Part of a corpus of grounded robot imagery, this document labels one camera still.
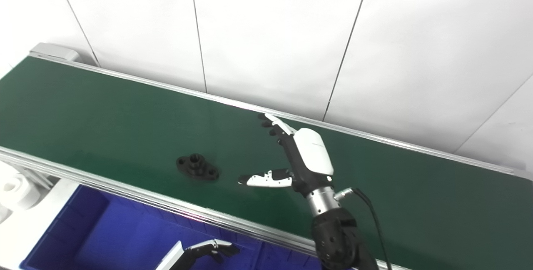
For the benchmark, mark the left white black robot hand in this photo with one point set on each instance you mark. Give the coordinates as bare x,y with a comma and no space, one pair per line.
200,250

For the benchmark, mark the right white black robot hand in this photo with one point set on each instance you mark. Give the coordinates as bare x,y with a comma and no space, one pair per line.
310,157

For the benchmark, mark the black flanged plastic part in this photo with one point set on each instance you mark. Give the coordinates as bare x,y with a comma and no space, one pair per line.
196,166

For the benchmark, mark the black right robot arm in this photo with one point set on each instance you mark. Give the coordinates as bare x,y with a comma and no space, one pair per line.
337,236

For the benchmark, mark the green conveyor belt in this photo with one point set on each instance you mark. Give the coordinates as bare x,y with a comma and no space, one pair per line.
125,120

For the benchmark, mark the white round plastic part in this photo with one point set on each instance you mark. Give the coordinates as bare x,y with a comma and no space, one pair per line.
14,191

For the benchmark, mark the grey conveyor end housing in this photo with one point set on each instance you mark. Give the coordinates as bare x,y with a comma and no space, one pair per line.
54,51

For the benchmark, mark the thin aluminium conveyor rail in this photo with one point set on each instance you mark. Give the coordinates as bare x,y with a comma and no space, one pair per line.
374,136

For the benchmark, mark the wide ribbed aluminium conveyor rail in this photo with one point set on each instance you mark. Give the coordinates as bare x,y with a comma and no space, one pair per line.
125,191

